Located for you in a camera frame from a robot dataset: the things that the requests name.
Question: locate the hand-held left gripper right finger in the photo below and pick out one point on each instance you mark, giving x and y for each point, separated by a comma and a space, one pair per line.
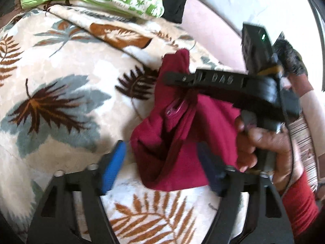
210, 169

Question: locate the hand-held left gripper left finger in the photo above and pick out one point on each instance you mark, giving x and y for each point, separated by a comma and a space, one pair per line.
114, 165

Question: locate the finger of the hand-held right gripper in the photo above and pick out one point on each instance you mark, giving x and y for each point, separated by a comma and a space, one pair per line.
241, 105
203, 78

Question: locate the dark red sweater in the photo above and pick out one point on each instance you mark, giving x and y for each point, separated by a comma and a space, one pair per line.
182, 144

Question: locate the person's right hand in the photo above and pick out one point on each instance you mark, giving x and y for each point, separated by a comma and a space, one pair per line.
264, 142

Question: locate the dark fur-trimmed coat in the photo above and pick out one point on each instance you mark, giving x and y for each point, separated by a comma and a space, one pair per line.
292, 58

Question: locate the pink quilted cushion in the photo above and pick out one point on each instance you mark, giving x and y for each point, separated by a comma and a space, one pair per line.
213, 35

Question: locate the grey pillow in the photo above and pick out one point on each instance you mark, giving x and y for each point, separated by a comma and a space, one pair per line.
254, 0

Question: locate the black garment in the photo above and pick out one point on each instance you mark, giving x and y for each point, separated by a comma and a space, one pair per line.
175, 7

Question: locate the leaf printed blanket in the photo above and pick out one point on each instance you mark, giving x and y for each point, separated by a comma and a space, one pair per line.
63, 56

